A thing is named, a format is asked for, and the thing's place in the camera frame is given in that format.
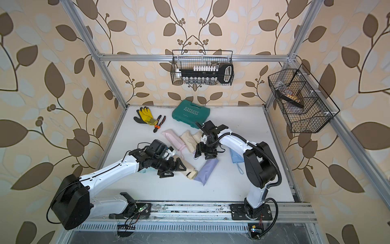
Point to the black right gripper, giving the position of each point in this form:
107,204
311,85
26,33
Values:
210,155

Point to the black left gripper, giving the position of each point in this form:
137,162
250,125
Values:
170,168

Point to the lilac umbrella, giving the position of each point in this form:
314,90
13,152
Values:
205,172

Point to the mint green umbrella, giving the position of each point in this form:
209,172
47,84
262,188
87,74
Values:
147,170

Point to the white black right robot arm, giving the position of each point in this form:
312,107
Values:
260,166

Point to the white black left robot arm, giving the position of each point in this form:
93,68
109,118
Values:
75,201

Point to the beige sleeved umbrella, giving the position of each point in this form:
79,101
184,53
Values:
198,136
189,141

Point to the cream bare folded umbrella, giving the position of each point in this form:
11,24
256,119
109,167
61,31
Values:
190,172

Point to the pink sleeved umbrella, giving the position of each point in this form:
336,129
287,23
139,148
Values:
175,141

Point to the green plastic tool case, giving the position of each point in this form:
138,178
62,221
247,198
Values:
191,113

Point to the orange black cutting pliers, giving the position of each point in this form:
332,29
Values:
160,120

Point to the yellow black work glove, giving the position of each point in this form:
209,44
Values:
144,116

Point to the black socket bit holder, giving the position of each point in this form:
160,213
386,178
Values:
219,73

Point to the dark tool in side basket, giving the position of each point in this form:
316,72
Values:
289,99

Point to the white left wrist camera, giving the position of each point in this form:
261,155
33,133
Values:
169,152

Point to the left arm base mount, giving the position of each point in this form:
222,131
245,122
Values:
133,209

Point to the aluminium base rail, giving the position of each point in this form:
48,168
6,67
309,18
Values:
184,211

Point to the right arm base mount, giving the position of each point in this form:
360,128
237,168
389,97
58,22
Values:
251,212

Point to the black rear wire basket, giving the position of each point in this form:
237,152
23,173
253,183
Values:
193,57

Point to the black side wire basket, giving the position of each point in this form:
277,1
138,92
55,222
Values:
319,107

